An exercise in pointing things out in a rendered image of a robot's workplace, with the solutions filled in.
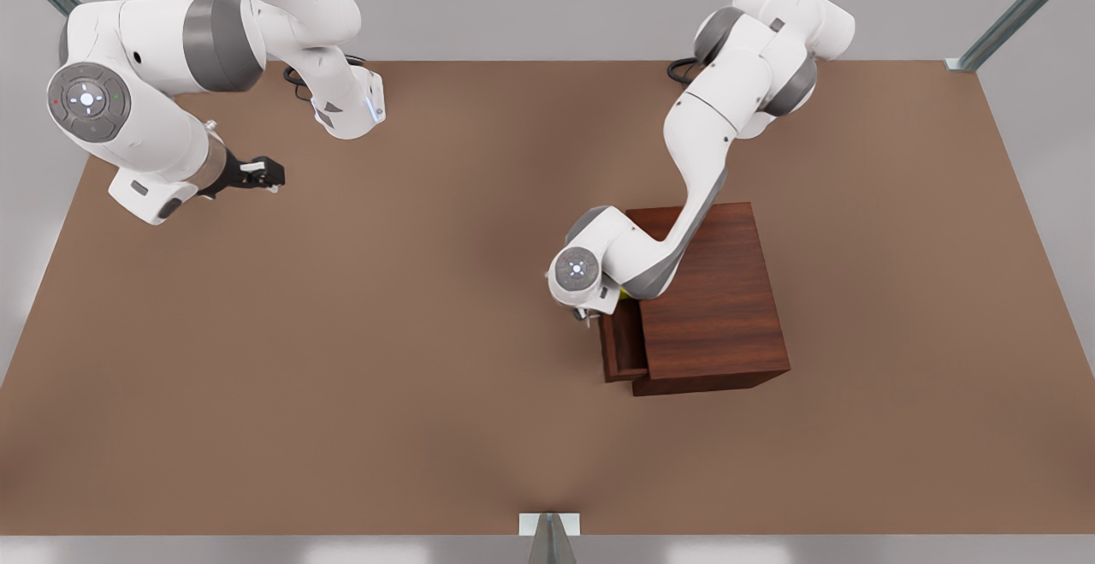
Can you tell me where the dark wooden cabinet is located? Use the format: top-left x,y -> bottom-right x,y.
598,202 -> 791,397

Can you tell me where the black cable loop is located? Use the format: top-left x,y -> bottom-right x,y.
282,54 -> 369,104
666,56 -> 709,87

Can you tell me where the dark wooden drawer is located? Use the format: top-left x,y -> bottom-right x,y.
598,297 -> 650,384

